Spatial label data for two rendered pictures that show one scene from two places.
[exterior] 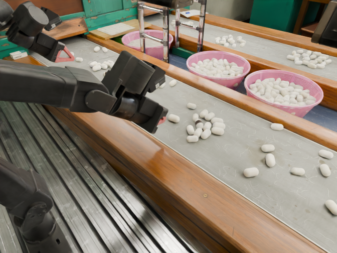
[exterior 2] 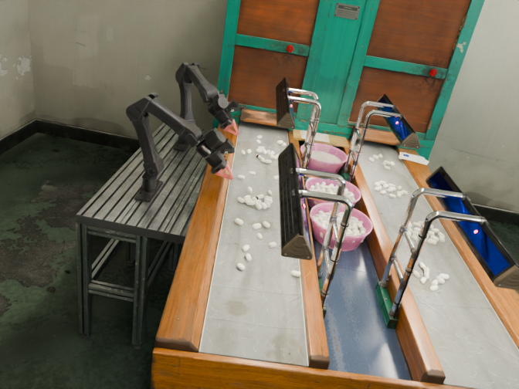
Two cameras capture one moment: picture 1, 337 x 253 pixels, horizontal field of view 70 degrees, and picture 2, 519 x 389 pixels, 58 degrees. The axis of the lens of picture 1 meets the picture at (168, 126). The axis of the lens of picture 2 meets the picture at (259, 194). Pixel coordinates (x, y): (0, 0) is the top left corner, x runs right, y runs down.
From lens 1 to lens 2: 160 cm
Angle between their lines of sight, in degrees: 37
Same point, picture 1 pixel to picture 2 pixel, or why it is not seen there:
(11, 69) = (169, 113)
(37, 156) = (179, 171)
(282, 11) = not seen: outside the picture
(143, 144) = (215, 185)
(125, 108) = (202, 150)
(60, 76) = (181, 123)
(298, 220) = (225, 241)
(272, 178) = (245, 231)
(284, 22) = not seen: outside the picture
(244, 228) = (200, 221)
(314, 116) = (351, 256)
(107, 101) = (193, 141)
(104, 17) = not seen: hidden behind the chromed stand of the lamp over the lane
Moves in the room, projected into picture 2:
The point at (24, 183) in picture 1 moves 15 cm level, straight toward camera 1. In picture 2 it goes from (153, 157) to (143, 170)
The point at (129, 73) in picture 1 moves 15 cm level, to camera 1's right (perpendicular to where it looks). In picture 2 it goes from (209, 136) to (232, 150)
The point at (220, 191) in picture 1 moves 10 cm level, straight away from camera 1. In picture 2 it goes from (213, 212) to (236, 210)
